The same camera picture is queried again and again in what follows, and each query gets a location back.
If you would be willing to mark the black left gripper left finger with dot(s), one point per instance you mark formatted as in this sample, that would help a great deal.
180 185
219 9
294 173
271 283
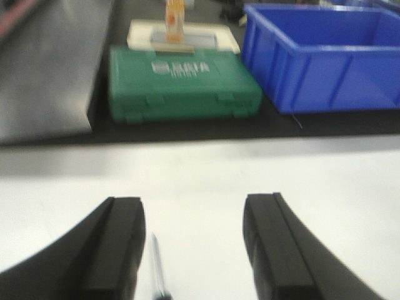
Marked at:
98 258

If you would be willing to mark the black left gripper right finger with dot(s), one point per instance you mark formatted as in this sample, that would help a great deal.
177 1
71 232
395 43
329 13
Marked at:
288 261

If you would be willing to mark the beige plastic tray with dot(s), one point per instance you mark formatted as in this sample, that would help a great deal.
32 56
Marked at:
151 35

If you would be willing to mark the green SATA tool case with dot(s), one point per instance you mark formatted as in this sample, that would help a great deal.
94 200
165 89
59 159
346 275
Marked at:
146 86

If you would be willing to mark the large blue plastic crate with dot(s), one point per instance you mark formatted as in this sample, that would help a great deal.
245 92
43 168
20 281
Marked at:
318 59

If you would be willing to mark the orange juice bottle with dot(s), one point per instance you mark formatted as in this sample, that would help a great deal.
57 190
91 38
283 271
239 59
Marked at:
174 18

